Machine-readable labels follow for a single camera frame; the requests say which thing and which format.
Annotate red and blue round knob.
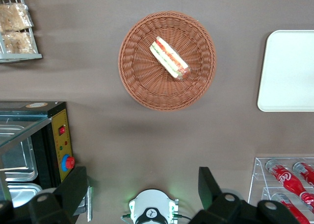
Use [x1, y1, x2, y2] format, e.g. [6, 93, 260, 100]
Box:
[60, 154, 76, 172]

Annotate clear bag of rice crackers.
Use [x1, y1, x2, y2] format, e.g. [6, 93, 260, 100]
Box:
[0, 2, 34, 33]
[1, 30, 37, 55]

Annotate round brown wicker basket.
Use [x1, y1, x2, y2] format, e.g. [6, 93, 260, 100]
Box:
[118, 10, 217, 111]

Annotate steel food pan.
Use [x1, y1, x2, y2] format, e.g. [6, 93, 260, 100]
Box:
[0, 124, 39, 183]
[6, 183, 44, 209]

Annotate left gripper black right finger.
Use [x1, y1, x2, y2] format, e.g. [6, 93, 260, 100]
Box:
[188, 167, 258, 224]

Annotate black glass food warmer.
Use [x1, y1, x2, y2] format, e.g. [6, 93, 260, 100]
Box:
[0, 100, 94, 224]

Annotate cream plastic tray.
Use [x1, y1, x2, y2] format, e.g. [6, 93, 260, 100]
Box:
[257, 29, 314, 112]

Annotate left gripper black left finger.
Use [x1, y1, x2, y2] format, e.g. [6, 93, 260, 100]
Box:
[28, 166, 88, 224]

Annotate red cola bottle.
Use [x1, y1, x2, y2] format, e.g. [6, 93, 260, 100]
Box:
[271, 192, 311, 224]
[292, 161, 314, 188]
[264, 159, 314, 206]

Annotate clear acrylic bottle rack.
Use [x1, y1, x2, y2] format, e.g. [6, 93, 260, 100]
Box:
[247, 156, 314, 224]

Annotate sandwich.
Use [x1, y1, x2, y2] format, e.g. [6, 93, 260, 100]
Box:
[149, 36, 191, 81]

